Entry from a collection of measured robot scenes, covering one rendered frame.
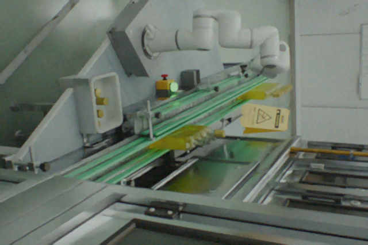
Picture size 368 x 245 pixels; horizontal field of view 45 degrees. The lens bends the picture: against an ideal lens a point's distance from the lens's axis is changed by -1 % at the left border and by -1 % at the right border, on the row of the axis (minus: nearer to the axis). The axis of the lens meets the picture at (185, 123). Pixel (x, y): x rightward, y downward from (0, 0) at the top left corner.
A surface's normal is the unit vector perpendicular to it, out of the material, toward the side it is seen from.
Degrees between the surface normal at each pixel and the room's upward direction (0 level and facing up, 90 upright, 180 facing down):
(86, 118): 90
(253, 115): 76
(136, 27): 5
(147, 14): 5
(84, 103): 90
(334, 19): 90
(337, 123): 90
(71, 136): 0
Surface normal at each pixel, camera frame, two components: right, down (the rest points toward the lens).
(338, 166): -0.46, 0.25
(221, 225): -0.07, -0.97
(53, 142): 0.89, 0.05
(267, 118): -0.18, -0.29
